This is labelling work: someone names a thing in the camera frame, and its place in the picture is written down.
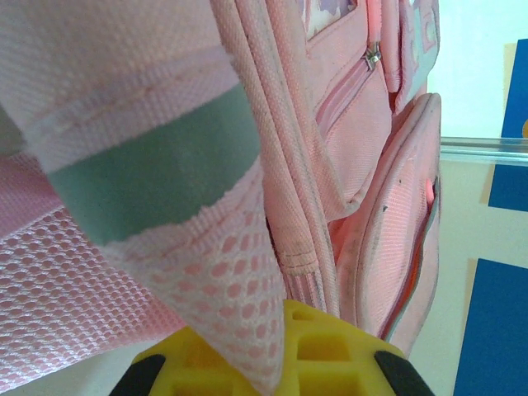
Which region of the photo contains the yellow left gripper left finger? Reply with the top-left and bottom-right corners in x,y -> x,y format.
109,328 -> 262,396

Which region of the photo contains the pink backpack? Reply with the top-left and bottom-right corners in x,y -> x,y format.
0,0 -> 445,396

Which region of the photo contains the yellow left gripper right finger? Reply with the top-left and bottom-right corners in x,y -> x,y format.
274,299 -> 434,396

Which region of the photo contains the aluminium frame post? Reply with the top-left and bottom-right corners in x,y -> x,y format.
439,137 -> 528,167

